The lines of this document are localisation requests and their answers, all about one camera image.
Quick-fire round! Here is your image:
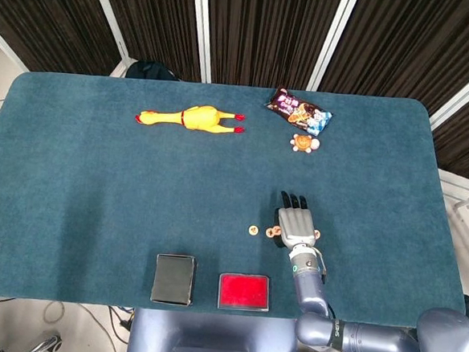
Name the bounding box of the black chair back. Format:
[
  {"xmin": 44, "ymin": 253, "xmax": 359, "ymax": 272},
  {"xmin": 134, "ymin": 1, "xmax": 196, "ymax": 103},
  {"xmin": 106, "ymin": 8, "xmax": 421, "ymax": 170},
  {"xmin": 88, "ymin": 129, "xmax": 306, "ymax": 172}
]
[{"xmin": 124, "ymin": 58, "xmax": 183, "ymax": 83}]

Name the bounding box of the yellow rubber chicken toy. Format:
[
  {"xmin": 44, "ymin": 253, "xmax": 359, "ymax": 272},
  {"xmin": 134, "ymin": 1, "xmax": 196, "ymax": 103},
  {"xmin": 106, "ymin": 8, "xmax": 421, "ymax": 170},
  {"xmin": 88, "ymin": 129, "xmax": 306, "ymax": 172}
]
[{"xmin": 134, "ymin": 100, "xmax": 247, "ymax": 137}]

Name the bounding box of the chrome metal stand foot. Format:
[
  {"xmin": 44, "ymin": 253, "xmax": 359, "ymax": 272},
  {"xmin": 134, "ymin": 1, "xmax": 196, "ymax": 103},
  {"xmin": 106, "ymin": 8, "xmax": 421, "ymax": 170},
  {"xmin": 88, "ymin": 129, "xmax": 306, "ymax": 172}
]
[{"xmin": 24, "ymin": 329, "xmax": 63, "ymax": 352}]

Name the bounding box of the white partition post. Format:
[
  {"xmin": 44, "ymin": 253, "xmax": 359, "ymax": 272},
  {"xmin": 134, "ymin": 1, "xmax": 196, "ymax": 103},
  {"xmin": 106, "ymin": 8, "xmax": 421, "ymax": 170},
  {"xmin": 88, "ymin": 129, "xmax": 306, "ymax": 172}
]
[
  {"xmin": 81, "ymin": 0, "xmax": 135, "ymax": 63},
  {"xmin": 0, "ymin": 20, "xmax": 33, "ymax": 74},
  {"xmin": 186, "ymin": 0, "xmax": 218, "ymax": 84},
  {"xmin": 429, "ymin": 48, "xmax": 469, "ymax": 133},
  {"xmin": 307, "ymin": 0, "xmax": 361, "ymax": 93}
]

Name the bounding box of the red ink pad clear case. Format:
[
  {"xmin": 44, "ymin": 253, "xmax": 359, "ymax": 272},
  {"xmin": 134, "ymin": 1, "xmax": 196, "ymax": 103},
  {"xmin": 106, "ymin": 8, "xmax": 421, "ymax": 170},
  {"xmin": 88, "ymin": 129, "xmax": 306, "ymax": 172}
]
[{"xmin": 216, "ymin": 271, "xmax": 273, "ymax": 313}]

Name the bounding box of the black cardboard box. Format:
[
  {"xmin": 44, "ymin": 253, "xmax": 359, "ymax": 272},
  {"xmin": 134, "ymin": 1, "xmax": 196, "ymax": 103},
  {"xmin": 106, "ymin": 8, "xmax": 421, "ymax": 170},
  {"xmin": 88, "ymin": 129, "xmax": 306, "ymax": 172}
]
[{"xmin": 149, "ymin": 252, "xmax": 198, "ymax": 308}]

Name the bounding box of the teal table cloth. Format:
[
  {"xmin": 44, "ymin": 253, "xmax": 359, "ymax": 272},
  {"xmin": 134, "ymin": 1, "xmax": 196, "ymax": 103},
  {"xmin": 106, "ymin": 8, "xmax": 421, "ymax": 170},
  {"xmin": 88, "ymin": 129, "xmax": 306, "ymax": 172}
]
[{"xmin": 0, "ymin": 68, "xmax": 469, "ymax": 332}]

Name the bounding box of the dark purple snack bag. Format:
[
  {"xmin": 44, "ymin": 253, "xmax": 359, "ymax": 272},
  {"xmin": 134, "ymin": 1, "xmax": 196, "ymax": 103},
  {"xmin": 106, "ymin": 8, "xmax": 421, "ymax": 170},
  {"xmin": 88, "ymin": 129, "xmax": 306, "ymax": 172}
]
[{"xmin": 263, "ymin": 85, "xmax": 335, "ymax": 136}]

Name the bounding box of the white metal rack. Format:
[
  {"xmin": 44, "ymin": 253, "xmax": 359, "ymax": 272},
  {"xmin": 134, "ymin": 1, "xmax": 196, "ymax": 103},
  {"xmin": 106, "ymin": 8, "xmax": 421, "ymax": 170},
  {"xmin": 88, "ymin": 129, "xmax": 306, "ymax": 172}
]
[{"xmin": 430, "ymin": 168, "xmax": 469, "ymax": 290}]

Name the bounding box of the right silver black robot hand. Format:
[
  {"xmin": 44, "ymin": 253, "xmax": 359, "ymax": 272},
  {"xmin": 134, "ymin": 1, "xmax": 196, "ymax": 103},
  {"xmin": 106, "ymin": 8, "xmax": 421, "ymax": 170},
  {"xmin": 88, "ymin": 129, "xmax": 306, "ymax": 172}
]
[{"xmin": 271, "ymin": 190, "xmax": 321, "ymax": 252}]

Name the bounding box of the blue robot torso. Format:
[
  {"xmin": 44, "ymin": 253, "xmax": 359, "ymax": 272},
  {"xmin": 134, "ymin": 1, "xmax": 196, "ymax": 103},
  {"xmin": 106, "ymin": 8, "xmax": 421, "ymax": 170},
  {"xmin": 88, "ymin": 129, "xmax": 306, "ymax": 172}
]
[{"xmin": 124, "ymin": 305, "xmax": 303, "ymax": 352}]

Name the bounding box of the orange white turtle toy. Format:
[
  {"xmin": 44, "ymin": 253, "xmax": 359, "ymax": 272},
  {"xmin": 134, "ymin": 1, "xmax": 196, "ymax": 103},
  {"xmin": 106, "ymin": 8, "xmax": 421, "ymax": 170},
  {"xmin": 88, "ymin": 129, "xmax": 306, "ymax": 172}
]
[{"xmin": 288, "ymin": 133, "xmax": 322, "ymax": 155}]

